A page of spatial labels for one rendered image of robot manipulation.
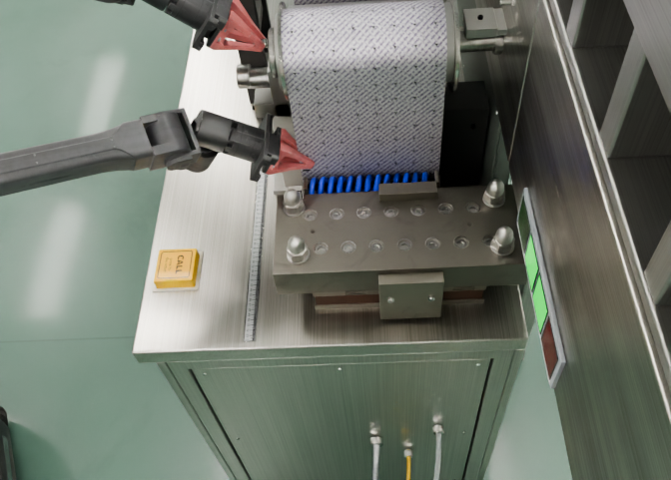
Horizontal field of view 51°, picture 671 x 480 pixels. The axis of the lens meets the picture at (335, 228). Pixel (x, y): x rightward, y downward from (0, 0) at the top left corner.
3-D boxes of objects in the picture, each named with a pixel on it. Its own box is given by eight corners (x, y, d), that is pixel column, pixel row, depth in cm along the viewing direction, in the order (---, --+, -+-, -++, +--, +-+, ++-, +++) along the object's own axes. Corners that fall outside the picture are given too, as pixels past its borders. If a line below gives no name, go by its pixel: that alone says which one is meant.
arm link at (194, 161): (169, 163, 104) (150, 113, 106) (153, 194, 114) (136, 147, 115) (241, 149, 110) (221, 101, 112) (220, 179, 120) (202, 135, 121)
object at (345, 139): (303, 181, 121) (290, 102, 107) (438, 174, 120) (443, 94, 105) (303, 183, 121) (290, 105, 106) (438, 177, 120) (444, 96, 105)
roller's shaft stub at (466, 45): (451, 44, 108) (453, 20, 104) (497, 41, 107) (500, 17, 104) (454, 63, 105) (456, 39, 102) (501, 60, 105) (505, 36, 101)
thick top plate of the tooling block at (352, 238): (282, 217, 123) (277, 195, 118) (510, 206, 121) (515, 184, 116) (278, 294, 113) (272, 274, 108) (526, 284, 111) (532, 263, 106)
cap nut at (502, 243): (488, 237, 110) (491, 220, 106) (512, 236, 109) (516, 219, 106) (491, 255, 107) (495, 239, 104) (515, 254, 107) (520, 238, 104)
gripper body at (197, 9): (202, 54, 103) (155, 30, 100) (212, 14, 110) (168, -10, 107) (222, 24, 99) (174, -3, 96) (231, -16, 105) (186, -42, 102)
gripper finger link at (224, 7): (250, 77, 107) (195, 47, 103) (255, 48, 112) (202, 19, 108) (272, 47, 103) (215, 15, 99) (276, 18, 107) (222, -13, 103)
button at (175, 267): (162, 256, 128) (159, 248, 126) (200, 254, 128) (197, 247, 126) (156, 288, 124) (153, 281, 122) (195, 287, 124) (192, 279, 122)
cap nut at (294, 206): (284, 200, 117) (280, 183, 114) (305, 199, 117) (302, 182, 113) (283, 218, 115) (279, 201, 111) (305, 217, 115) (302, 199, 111)
